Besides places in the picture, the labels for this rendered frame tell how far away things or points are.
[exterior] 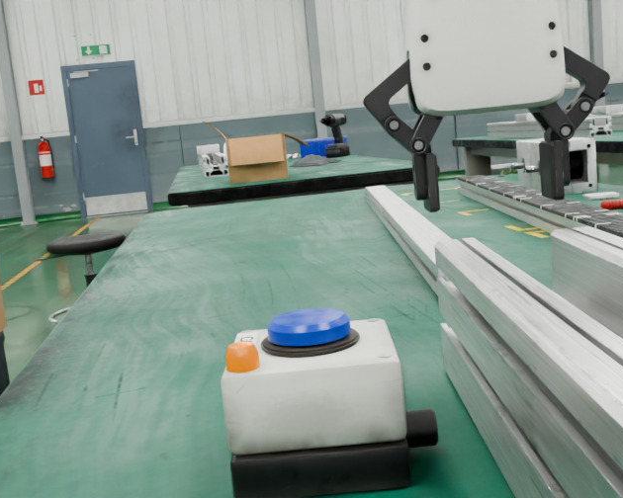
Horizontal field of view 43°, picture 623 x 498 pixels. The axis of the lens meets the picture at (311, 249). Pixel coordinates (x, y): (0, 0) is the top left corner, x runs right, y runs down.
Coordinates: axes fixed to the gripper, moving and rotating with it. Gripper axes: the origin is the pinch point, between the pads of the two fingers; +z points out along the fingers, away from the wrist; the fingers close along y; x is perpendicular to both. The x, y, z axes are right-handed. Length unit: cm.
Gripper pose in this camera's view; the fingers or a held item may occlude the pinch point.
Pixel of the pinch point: (490, 187)
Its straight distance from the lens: 56.8
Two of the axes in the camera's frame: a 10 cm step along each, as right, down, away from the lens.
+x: 0.0, 1.5, -9.9
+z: 1.0, 9.8, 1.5
